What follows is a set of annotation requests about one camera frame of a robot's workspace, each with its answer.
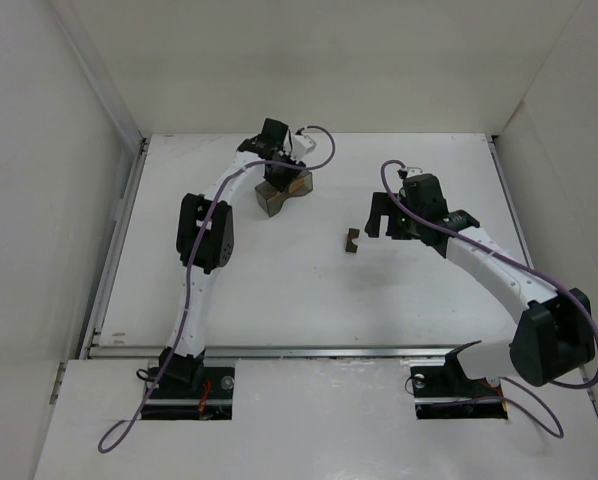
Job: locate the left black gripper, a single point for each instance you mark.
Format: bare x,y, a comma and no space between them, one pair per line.
283,170

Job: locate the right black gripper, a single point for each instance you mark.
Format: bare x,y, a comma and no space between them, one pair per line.
388,215

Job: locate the dark wood arch block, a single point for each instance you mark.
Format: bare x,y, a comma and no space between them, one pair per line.
352,236

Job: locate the grey translucent plastic bin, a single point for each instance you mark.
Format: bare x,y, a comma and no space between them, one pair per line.
263,189

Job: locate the striped brown wood block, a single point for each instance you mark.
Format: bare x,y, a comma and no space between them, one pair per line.
296,186

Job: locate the light wood rectangular block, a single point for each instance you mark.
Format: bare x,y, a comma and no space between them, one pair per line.
277,197

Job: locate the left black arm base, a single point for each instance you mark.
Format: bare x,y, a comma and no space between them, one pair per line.
199,390

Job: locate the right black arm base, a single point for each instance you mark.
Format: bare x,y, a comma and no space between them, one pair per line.
442,391

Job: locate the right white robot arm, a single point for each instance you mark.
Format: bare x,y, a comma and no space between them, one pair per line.
553,335

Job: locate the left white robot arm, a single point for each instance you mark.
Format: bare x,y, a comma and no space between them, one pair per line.
205,242

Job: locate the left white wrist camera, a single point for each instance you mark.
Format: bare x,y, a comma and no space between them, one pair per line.
300,146

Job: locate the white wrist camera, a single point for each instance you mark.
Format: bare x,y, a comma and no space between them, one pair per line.
408,172
300,146

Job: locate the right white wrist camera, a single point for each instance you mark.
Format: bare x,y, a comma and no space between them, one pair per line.
408,172

